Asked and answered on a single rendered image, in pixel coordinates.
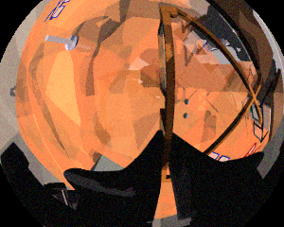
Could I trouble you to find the white flat panel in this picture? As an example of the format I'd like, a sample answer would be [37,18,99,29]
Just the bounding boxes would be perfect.
[240,0,284,97]

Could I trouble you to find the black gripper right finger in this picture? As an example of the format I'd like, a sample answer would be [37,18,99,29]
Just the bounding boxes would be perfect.
[168,133,264,220]

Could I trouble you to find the red glasses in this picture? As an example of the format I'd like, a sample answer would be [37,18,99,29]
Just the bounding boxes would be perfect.
[245,144,256,156]

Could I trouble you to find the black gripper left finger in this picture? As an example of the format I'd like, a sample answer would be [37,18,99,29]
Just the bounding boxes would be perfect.
[63,130,165,223]

